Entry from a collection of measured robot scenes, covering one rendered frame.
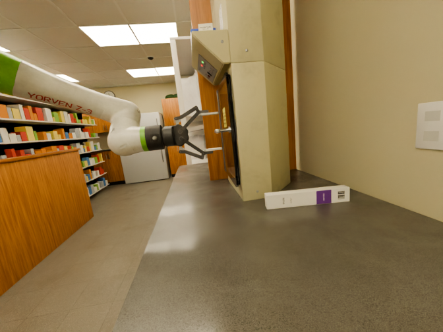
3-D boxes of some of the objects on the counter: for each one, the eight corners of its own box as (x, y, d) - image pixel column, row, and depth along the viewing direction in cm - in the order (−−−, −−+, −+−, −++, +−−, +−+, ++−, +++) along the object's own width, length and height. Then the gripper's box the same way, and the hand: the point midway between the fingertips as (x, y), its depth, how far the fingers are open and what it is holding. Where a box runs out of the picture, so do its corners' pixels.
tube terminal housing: (274, 174, 108) (264, 12, 94) (308, 192, 76) (301, -47, 62) (228, 180, 105) (211, 15, 91) (243, 201, 74) (221, -47, 60)
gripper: (167, 170, 75) (224, 163, 78) (156, 101, 71) (217, 95, 73) (169, 167, 82) (221, 161, 85) (159, 104, 78) (215, 99, 80)
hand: (217, 131), depth 79 cm, fingers open, 13 cm apart
